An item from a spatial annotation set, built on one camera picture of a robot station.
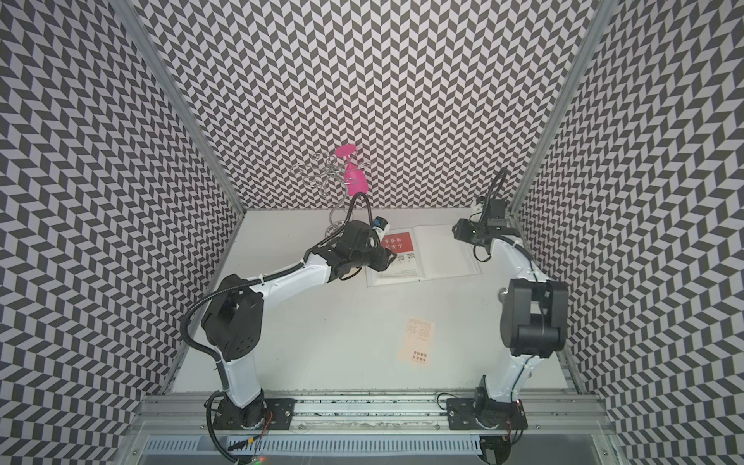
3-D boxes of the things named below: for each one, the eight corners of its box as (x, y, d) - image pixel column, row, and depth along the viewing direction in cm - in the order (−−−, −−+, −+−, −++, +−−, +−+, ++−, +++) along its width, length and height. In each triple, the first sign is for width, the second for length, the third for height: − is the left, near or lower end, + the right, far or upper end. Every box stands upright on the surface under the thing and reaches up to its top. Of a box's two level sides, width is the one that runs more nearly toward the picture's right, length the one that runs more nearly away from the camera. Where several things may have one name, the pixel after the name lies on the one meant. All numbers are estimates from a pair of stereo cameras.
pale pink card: (403, 368, 84) (403, 366, 82) (408, 319, 93) (409, 316, 92) (431, 373, 83) (432, 371, 81) (434, 323, 93) (435, 320, 91)
